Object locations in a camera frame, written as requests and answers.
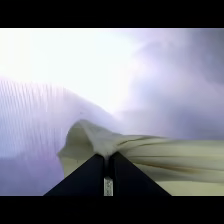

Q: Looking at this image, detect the cream garment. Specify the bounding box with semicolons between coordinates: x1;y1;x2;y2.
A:
56;118;224;197

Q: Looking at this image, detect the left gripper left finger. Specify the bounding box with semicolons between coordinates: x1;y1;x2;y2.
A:
43;153;106;197

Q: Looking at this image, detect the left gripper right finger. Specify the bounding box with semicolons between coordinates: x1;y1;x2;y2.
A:
109;151;173;197

